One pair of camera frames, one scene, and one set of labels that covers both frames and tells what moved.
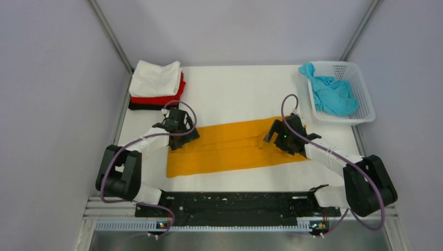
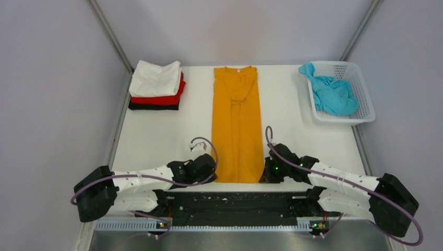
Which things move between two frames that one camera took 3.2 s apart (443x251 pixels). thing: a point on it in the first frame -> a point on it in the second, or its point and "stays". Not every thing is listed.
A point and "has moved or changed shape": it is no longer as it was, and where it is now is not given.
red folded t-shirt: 160,100 stays
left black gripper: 178,144 -> 213,178
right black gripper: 278,127 -> 267,177
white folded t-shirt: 150,80 stays
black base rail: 241,208 stays
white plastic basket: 349,72 stays
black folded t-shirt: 138,106 stays
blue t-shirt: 333,95 stays
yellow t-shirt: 228,147 has moved or changed shape
